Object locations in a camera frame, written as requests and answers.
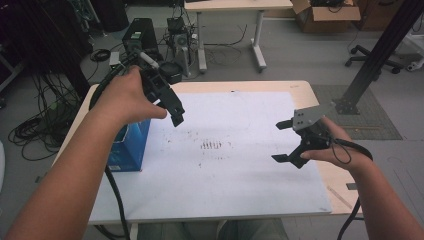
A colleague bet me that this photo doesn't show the person's left hand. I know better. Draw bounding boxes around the person's left hand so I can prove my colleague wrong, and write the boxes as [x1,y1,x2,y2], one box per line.
[93,65,168,127]

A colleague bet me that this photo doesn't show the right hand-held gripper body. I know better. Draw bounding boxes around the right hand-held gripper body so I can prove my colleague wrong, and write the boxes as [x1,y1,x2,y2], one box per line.
[291,104,335,158]

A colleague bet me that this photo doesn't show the coiled black cable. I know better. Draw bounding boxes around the coiled black cable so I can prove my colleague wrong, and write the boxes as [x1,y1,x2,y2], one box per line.
[89,48,112,63]

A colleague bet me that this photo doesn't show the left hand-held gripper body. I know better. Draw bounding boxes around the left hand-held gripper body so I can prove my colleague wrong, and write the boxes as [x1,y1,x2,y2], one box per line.
[111,49,184,104]

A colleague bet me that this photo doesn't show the white paper sheet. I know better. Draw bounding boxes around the white paper sheet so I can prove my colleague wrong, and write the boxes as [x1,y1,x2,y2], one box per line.
[89,91,333,224]

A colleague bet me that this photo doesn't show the bundle of black floor cables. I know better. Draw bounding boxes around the bundle of black floor cables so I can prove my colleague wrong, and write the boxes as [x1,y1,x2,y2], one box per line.
[7,71,86,162]

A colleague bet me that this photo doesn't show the open cardboard box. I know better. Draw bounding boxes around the open cardboard box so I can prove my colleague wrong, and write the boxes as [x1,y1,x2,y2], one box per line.
[290,0,362,34]

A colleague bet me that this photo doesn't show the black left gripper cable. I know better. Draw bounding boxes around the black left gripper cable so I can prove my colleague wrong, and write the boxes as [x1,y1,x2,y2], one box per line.
[89,61,132,240]

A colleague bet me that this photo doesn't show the person's grey trousers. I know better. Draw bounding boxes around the person's grey trousers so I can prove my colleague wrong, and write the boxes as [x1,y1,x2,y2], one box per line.
[136,218,288,240]

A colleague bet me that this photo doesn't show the grey computer case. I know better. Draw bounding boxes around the grey computer case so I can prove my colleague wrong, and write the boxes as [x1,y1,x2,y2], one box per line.
[166,16,193,78]

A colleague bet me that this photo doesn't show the black metal stand beam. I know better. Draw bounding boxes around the black metal stand beam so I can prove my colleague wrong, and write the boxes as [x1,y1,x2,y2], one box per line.
[334,0,424,116]

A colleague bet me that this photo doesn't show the black office chair base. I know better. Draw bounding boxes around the black office chair base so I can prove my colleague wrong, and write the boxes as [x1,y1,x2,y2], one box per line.
[344,44,405,75]

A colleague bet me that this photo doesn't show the white desk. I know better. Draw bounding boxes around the white desk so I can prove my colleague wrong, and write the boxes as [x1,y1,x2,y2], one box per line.
[183,0,294,74]

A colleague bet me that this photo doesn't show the dark curtain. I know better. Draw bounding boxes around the dark curtain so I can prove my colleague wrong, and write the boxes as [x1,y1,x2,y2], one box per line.
[0,0,96,99]

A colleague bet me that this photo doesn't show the black computer tower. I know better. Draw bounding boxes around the black computer tower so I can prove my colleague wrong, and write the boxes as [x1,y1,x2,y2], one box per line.
[121,17,160,62]

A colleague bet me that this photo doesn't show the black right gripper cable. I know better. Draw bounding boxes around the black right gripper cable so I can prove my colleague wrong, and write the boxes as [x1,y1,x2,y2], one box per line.
[329,137,374,240]

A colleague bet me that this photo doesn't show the person's right hand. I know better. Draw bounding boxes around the person's right hand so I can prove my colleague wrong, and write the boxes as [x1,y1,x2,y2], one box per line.
[299,115,372,174]

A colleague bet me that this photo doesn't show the grey floor mat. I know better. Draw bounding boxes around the grey floor mat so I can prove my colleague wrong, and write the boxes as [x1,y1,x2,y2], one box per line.
[311,84,403,141]

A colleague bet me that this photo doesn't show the blue cardboard box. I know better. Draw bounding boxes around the blue cardboard box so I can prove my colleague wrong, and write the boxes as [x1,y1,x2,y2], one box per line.
[107,119,152,173]

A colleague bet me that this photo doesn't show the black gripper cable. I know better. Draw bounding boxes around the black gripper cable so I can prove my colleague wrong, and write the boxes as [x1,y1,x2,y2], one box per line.
[89,61,132,240]
[329,137,374,240]

